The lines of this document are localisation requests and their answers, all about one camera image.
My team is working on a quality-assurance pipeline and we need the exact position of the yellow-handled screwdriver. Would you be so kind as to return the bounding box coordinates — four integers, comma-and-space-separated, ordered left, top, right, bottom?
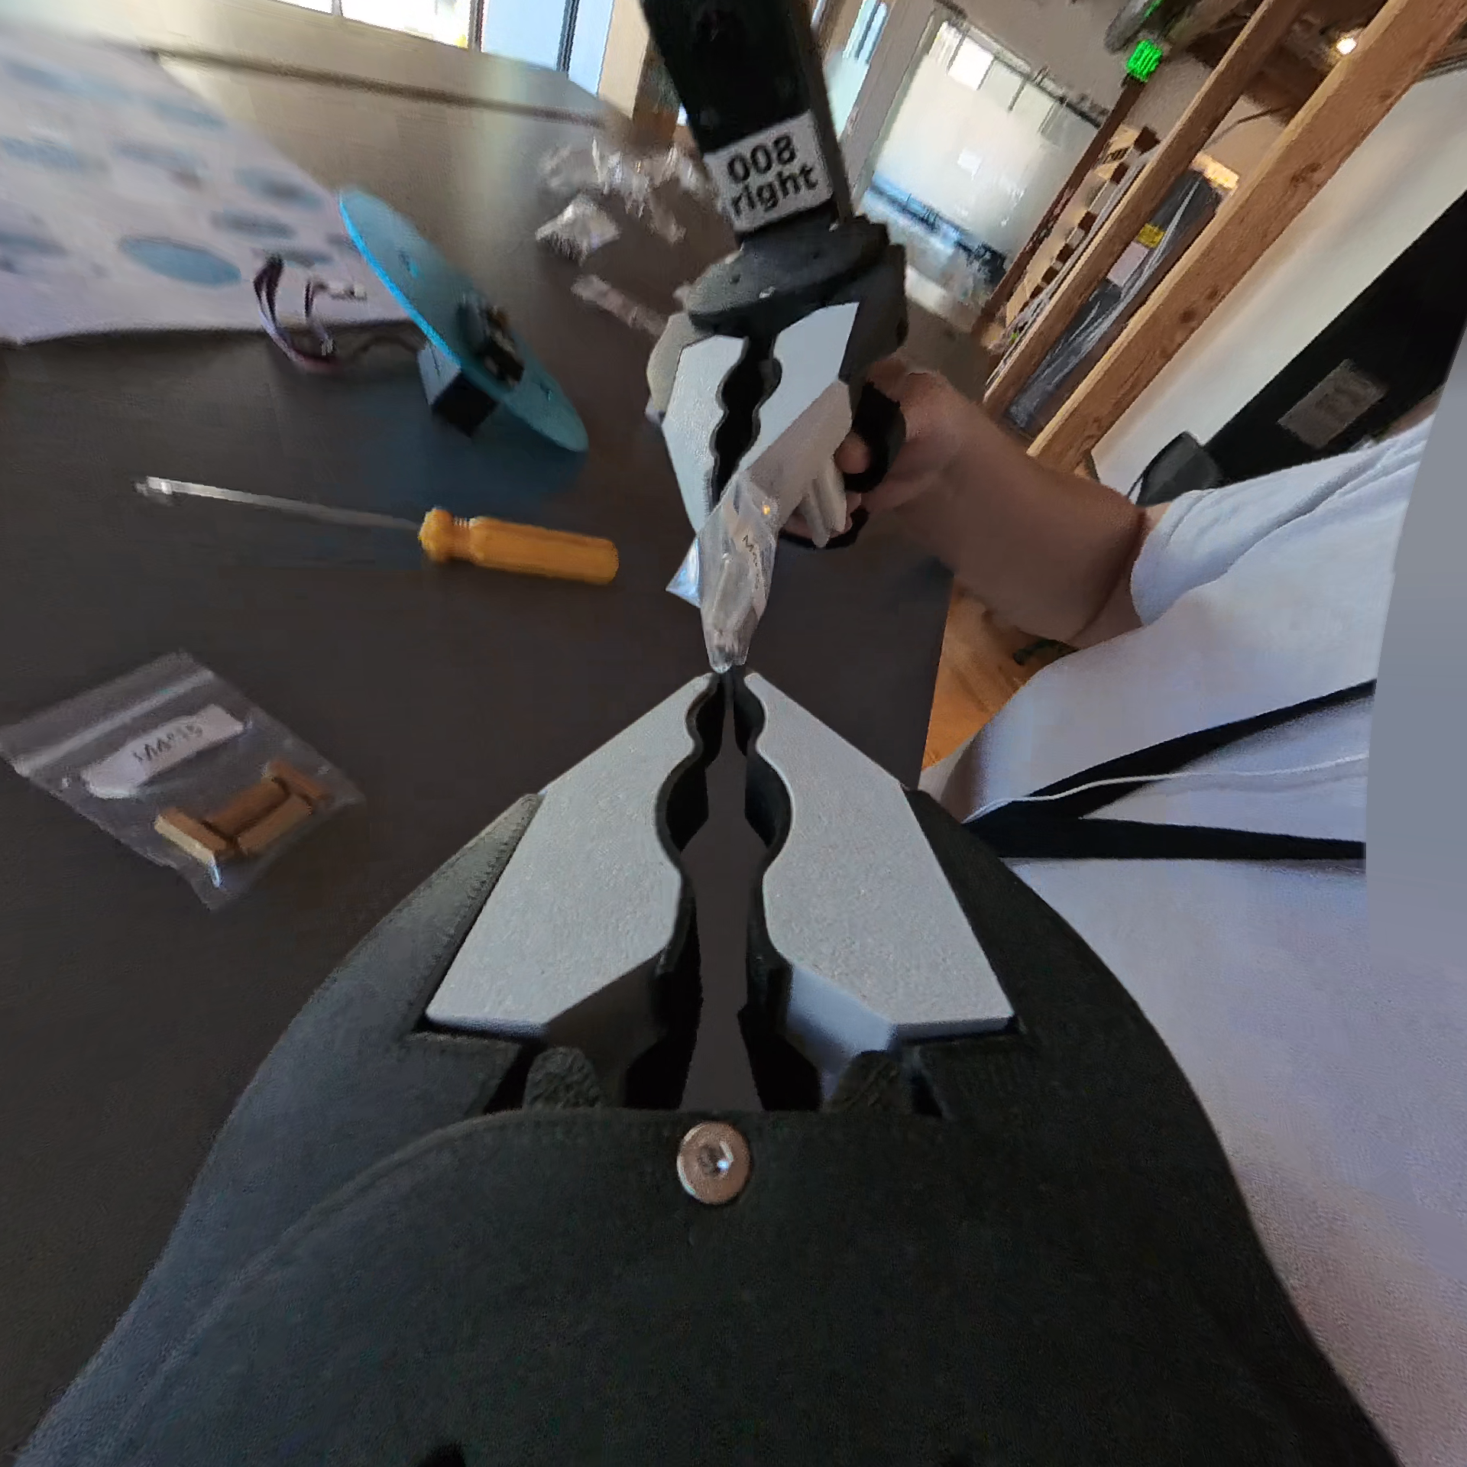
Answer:
134, 477, 620, 587

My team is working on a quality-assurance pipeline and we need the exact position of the clear bag of brass standoffs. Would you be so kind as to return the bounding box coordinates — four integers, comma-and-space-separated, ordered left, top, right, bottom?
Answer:
0, 653, 366, 911

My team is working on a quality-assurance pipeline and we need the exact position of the black servo motor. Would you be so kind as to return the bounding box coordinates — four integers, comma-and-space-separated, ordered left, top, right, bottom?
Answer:
414, 291, 529, 432

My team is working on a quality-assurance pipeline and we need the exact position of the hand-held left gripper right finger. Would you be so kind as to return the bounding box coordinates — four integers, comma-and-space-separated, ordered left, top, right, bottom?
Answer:
732, 669, 1013, 1109

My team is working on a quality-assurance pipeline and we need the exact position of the servo wire cable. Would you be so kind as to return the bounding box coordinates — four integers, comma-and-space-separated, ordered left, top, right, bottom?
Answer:
254, 253, 414, 372

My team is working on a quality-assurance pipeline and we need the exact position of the open instruction booklet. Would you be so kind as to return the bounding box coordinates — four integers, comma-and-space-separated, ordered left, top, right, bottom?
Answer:
0, 24, 459, 343

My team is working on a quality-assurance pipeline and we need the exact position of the person's right forearm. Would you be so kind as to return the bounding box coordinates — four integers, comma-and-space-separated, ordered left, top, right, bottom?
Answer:
908, 420, 1151, 653

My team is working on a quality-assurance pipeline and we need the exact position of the black lanyard strap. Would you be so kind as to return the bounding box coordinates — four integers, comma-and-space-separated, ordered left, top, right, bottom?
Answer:
967, 684, 1379, 863

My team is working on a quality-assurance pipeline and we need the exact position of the dark grey desk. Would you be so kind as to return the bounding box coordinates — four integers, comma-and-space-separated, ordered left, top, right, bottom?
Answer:
0, 51, 990, 1456

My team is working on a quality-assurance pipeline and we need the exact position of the thin white cable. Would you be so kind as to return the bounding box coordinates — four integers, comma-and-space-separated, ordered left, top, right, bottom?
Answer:
967, 767, 1368, 820

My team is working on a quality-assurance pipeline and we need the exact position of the small clear plastic bag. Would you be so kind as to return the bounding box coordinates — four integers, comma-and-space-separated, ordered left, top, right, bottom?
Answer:
573, 277, 677, 332

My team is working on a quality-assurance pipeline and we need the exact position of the clear bag of long screws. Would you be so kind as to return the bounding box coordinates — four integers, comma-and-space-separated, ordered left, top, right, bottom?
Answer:
662, 463, 789, 678

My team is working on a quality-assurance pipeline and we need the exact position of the large window wall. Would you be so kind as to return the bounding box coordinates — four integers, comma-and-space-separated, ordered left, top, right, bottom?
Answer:
327, 0, 620, 73

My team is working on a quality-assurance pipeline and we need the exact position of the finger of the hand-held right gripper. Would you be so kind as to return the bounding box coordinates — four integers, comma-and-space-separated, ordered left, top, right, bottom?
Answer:
732, 300, 862, 533
657, 332, 780, 539

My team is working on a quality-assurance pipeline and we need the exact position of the clear bag of black screws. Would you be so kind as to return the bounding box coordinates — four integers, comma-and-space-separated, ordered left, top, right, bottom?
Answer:
538, 193, 620, 259

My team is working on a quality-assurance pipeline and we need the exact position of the white outlet plate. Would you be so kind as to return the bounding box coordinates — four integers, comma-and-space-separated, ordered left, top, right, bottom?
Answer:
1273, 363, 1387, 454

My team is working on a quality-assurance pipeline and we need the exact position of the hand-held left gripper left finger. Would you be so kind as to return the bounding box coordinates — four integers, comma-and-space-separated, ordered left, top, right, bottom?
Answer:
422, 678, 726, 1105

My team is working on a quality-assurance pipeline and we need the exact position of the crumpled clear plastic bag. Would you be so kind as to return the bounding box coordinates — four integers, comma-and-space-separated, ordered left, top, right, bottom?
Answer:
538, 136, 713, 215

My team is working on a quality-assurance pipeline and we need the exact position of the teal round plate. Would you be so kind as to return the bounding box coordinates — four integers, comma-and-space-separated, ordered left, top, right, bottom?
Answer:
337, 186, 594, 454

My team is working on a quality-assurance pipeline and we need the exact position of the wooden shelving frame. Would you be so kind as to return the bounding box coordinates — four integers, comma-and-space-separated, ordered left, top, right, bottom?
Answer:
970, 0, 1467, 474

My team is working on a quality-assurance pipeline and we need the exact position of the person's right hand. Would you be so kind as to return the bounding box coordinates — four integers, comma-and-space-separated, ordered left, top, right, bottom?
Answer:
836, 363, 998, 521

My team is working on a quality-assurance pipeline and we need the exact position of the person's white shirt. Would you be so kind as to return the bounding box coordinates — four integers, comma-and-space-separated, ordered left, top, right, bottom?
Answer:
921, 411, 1467, 1467

